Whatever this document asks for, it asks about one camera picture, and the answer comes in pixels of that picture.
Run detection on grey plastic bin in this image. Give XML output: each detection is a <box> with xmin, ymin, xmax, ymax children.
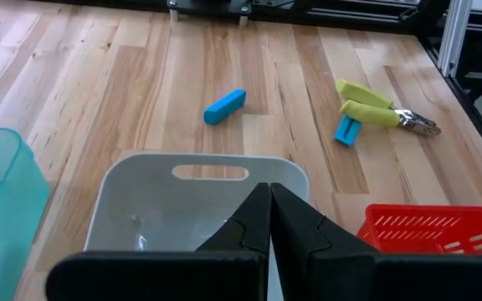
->
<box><xmin>82</xmin><ymin>152</ymin><xmax>311</xmax><ymax>301</ymax></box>

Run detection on green translucent plastic bin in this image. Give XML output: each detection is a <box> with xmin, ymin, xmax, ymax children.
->
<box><xmin>0</xmin><ymin>127</ymin><xmax>53</xmax><ymax>301</ymax></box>

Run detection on silver aluminium extrusion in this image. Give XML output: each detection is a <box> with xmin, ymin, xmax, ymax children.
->
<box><xmin>437</xmin><ymin>0</ymin><xmax>475</xmax><ymax>79</ymax></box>

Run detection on short blue slotted eraser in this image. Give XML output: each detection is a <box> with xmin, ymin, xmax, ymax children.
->
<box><xmin>333</xmin><ymin>115</ymin><xmax>363</xmax><ymax>148</ymax></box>

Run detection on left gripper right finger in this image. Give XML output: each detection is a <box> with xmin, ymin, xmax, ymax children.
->
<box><xmin>270</xmin><ymin>183</ymin><xmax>482</xmax><ymax>301</ymax></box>

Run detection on green handled pliers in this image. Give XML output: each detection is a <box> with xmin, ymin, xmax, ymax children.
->
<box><xmin>335</xmin><ymin>79</ymin><xmax>442</xmax><ymax>137</ymax></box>

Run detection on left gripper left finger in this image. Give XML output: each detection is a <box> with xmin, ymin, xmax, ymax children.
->
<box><xmin>44</xmin><ymin>182</ymin><xmax>272</xmax><ymax>301</ymax></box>

